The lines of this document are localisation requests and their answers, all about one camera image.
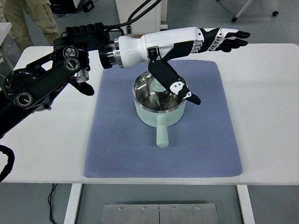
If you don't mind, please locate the person in beige trousers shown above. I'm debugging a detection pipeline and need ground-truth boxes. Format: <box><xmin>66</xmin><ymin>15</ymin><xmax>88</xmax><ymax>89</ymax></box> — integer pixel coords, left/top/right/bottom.
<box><xmin>0</xmin><ymin>0</ymin><xmax>61</xmax><ymax>52</ymax></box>

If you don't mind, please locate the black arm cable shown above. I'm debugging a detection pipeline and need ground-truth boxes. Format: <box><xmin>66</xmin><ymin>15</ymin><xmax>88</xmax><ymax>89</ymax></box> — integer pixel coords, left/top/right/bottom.
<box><xmin>102</xmin><ymin>0</ymin><xmax>162</xmax><ymax>31</ymax></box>

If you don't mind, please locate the white side table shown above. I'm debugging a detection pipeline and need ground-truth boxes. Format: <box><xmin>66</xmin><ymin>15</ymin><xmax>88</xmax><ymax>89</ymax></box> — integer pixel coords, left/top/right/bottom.
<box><xmin>0</xmin><ymin>22</ymin><xmax>14</xmax><ymax>70</ymax></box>

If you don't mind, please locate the white table leg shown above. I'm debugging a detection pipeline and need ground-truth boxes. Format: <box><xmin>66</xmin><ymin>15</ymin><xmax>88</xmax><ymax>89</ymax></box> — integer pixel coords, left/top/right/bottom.
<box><xmin>64</xmin><ymin>183</ymin><xmax>83</xmax><ymax>224</ymax></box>
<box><xmin>236</xmin><ymin>185</ymin><xmax>255</xmax><ymax>224</ymax></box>

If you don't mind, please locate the rolling chair base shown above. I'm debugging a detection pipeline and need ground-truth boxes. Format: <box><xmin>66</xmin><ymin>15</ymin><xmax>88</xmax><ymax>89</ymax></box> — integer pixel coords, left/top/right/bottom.
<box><xmin>215</xmin><ymin>0</ymin><xmax>282</xmax><ymax>23</ymax></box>

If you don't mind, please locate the black floor cable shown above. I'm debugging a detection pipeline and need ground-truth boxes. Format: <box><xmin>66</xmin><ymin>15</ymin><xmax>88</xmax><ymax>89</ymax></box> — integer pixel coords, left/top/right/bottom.
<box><xmin>47</xmin><ymin>183</ymin><xmax>58</xmax><ymax>224</ymax></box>

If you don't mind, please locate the green pot with handle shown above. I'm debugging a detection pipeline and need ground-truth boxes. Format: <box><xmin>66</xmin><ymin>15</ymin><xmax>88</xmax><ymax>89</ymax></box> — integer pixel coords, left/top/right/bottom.
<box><xmin>132</xmin><ymin>71</ymin><xmax>186</xmax><ymax>148</ymax></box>

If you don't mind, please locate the white table leg right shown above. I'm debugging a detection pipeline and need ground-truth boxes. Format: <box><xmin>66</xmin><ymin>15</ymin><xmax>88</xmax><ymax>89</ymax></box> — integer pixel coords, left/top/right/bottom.
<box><xmin>236</xmin><ymin>185</ymin><xmax>255</xmax><ymax>224</ymax></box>

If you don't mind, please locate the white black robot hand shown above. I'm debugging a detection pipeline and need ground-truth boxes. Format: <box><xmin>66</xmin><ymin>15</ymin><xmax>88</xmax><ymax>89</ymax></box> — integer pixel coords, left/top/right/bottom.
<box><xmin>110</xmin><ymin>27</ymin><xmax>250</xmax><ymax>105</ymax></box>

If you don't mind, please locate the blue quilted mat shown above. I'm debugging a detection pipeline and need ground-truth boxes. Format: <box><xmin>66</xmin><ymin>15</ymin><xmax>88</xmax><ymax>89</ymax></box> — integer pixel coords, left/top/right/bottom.
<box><xmin>84</xmin><ymin>60</ymin><xmax>242</xmax><ymax>178</ymax></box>

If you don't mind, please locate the white table leg left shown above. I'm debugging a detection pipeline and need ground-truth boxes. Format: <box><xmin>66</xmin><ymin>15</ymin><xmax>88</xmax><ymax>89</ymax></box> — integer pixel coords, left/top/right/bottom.
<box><xmin>64</xmin><ymin>183</ymin><xmax>83</xmax><ymax>224</ymax></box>

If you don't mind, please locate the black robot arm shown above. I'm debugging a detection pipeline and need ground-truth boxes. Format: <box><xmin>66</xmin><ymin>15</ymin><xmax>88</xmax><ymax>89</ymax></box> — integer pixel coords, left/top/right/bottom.
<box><xmin>0</xmin><ymin>22</ymin><xmax>124</xmax><ymax>137</ymax></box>

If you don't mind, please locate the white cabinet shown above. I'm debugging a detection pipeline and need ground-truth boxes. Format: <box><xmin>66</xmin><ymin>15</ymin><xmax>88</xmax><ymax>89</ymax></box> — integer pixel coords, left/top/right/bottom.
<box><xmin>115</xmin><ymin>0</ymin><xmax>168</xmax><ymax>35</ymax></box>

